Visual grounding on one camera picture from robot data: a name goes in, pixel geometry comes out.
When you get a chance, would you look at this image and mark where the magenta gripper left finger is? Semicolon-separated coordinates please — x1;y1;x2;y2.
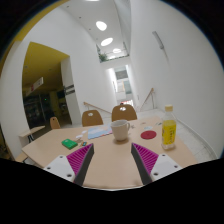
44;144;94;186

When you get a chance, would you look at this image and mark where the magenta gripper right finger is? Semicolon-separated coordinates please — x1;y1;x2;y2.
131;143;182;185

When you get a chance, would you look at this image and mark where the green small box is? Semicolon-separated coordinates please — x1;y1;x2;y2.
62;139;78;149

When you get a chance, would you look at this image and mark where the red round coaster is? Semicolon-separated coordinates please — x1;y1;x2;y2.
141;131;157;140

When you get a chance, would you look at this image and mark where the white paper scrap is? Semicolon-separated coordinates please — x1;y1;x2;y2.
76;132;87;139

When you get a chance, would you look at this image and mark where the yellow drink plastic bottle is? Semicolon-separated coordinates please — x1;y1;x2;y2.
162;105;177;150

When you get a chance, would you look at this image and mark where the wooden chair far left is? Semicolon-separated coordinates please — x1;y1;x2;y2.
50;117;61;129

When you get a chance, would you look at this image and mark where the wooden chair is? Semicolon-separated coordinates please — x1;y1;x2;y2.
111;104;137;121
50;117;61;129
82;110;103;127

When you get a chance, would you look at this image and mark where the white ceramic mug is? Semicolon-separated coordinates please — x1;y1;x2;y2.
111;120;130;141

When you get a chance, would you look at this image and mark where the small side table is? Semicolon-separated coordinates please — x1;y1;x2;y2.
19;126;43;143

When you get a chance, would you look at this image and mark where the wooden chair right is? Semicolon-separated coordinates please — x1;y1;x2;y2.
111;104;137;121

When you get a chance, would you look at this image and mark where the wooden stair handrail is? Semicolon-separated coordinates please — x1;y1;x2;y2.
139;88;154;112

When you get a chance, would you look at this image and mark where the hanging direction sign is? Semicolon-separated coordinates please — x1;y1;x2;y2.
26;77;44;96

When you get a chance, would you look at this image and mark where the green balcony plant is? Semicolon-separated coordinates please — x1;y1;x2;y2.
99;53;108;62

